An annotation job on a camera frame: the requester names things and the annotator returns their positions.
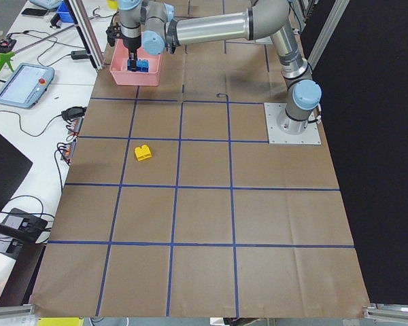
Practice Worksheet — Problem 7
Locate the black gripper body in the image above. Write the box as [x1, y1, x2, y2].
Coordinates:
[106, 22, 140, 60]

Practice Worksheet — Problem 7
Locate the blue toy block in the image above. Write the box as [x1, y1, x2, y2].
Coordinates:
[136, 59, 149, 73]

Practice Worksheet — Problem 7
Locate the yellow toy block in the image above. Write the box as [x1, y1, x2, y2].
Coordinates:
[134, 144, 152, 162]

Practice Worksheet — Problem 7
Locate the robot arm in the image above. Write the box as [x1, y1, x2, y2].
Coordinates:
[106, 1, 312, 92]

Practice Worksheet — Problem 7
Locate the pink plastic box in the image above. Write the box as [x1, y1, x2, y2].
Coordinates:
[109, 39, 163, 86]

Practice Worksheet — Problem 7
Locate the black device box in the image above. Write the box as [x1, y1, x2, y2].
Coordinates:
[0, 209, 48, 243]

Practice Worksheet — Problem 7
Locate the black power adapter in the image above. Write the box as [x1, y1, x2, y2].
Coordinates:
[70, 50, 89, 60]

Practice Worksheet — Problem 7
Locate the black usb hub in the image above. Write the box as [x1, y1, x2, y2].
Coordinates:
[61, 106, 87, 122]

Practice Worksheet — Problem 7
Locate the blue storage bin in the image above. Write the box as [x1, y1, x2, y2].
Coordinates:
[52, 1, 74, 24]

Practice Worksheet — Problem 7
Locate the teach pendant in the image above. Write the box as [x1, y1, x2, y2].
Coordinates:
[0, 63, 55, 109]

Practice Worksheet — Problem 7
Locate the grabber reach tool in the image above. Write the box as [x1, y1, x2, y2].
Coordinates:
[0, 25, 77, 72]

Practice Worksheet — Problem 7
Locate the aluminium frame post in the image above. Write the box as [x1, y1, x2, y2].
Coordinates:
[64, 0, 105, 71]

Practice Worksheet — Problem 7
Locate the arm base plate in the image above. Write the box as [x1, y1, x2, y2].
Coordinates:
[264, 103, 322, 145]

